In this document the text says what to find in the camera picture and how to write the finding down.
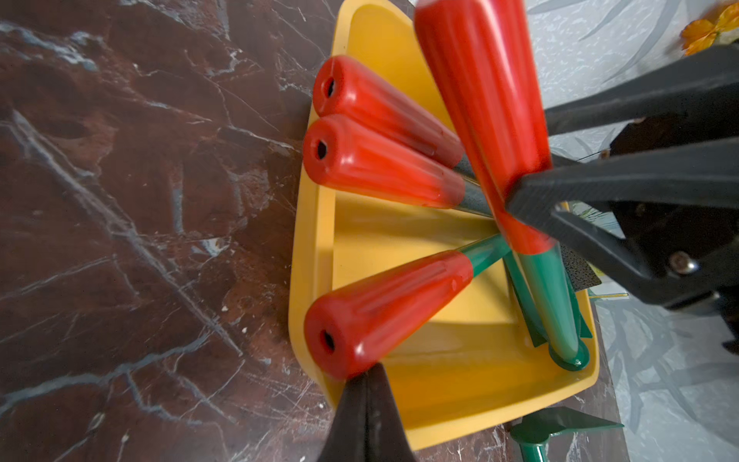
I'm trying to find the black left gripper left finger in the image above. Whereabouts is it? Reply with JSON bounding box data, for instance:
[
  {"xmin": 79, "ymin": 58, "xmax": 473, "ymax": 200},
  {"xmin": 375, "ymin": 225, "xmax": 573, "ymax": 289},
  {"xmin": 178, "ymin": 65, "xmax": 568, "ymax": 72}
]
[{"xmin": 317, "ymin": 373, "xmax": 369, "ymax": 462}]

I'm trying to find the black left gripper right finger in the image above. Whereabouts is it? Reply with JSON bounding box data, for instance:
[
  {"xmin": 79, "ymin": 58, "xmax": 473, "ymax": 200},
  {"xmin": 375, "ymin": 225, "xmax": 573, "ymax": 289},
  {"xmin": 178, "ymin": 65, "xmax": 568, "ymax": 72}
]
[{"xmin": 365, "ymin": 364, "xmax": 416, "ymax": 462}]

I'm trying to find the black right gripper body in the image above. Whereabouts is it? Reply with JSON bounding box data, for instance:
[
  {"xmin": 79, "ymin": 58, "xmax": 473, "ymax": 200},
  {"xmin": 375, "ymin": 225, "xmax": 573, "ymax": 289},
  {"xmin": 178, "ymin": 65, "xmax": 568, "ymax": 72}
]
[{"xmin": 547, "ymin": 109, "xmax": 739, "ymax": 353}]

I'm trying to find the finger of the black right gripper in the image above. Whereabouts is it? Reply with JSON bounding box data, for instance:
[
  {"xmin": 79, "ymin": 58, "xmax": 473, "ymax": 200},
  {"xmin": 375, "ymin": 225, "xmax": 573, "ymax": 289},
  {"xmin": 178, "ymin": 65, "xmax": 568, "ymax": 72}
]
[
  {"xmin": 505, "ymin": 138, "xmax": 738, "ymax": 231},
  {"xmin": 545, "ymin": 44, "xmax": 738, "ymax": 136}
]

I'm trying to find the green hoe red grip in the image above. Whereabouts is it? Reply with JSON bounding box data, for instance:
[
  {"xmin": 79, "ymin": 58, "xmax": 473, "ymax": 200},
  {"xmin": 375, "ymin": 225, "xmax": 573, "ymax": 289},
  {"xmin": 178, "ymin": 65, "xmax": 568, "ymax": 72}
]
[
  {"xmin": 509, "ymin": 407, "xmax": 624, "ymax": 462},
  {"xmin": 303, "ymin": 235, "xmax": 536, "ymax": 380},
  {"xmin": 413, "ymin": 1, "xmax": 590, "ymax": 372}
]

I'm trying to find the grey hoe red grip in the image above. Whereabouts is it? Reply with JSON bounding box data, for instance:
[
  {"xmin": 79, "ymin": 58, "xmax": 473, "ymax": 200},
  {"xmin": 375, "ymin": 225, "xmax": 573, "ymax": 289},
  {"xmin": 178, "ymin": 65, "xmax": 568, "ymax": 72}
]
[
  {"xmin": 313, "ymin": 55, "xmax": 475, "ymax": 179},
  {"xmin": 302, "ymin": 114, "xmax": 602, "ymax": 293}
]

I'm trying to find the yellow plastic storage box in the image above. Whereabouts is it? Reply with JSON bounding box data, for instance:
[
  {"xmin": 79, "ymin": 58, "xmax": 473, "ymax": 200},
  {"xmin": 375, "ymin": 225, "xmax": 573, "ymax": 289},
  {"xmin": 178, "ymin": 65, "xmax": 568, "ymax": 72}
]
[{"xmin": 289, "ymin": 1, "xmax": 600, "ymax": 450}]

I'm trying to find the artificial flower bouquet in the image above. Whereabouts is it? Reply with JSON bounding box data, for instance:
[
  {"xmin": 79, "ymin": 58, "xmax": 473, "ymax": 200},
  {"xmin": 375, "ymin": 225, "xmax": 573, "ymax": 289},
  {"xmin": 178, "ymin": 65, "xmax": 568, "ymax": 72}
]
[{"xmin": 680, "ymin": 3, "xmax": 738, "ymax": 56}]

